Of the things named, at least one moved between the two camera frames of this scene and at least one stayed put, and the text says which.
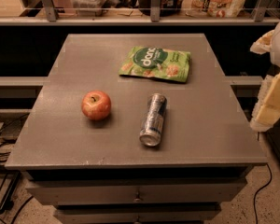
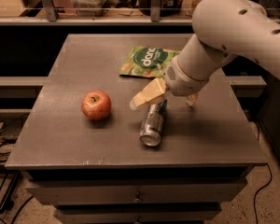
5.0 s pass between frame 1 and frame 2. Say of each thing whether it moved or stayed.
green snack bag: stayed
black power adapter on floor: stayed
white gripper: moved
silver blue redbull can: stayed
